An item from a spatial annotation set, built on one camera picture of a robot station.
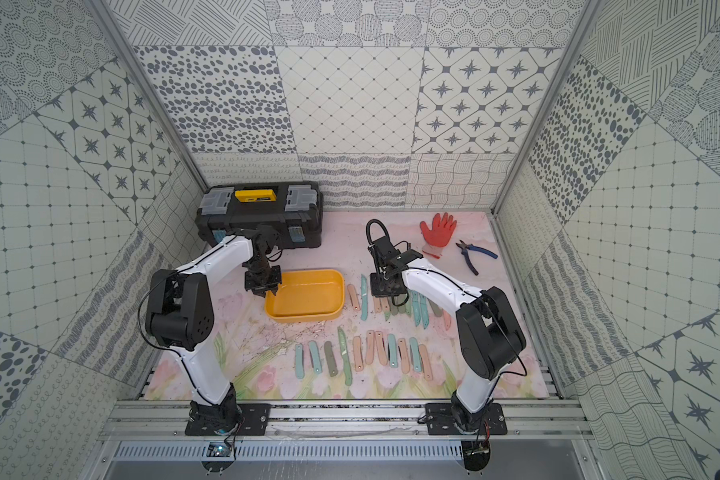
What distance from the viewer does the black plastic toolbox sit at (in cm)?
97

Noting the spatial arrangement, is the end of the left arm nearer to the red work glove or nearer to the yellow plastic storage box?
the yellow plastic storage box


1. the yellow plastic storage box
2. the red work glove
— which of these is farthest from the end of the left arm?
the red work glove
